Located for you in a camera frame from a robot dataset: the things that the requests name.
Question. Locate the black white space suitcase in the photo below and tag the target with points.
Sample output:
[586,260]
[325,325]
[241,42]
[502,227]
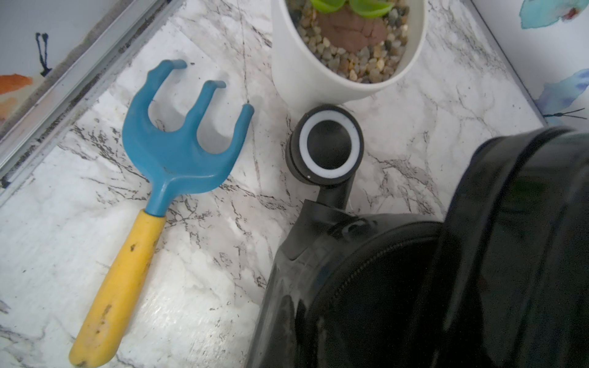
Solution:
[502,281]

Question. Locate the blue yellow garden hand rake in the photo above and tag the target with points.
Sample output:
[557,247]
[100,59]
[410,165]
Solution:
[175,164]

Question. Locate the white pot succulent plant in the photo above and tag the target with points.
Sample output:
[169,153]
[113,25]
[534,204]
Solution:
[333,52]

